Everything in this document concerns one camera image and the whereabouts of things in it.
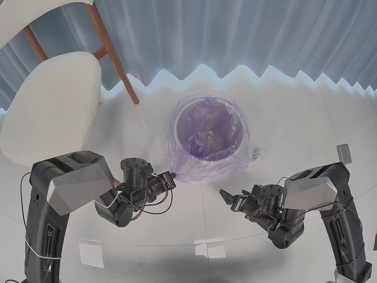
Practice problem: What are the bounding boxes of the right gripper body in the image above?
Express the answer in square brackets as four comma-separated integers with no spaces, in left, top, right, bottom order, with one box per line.
[231,194,261,216]

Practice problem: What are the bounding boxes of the white trash bin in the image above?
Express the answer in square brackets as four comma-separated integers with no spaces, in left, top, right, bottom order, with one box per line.
[174,97,251,161]

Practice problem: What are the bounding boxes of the white cushioned wooden chair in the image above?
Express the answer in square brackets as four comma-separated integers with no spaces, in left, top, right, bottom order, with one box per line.
[0,0,139,168]

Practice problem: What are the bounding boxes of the pale blue curtain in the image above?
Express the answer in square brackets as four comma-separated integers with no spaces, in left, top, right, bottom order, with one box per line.
[0,0,377,111]

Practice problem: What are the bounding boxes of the black cable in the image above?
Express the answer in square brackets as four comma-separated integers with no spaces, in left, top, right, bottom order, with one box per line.
[127,185,175,217]

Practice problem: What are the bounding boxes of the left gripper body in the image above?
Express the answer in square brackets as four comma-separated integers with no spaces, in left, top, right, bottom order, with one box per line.
[137,171,177,204]

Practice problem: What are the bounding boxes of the purple plastic bag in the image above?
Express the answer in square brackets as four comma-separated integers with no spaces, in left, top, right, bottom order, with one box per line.
[166,91,253,185]

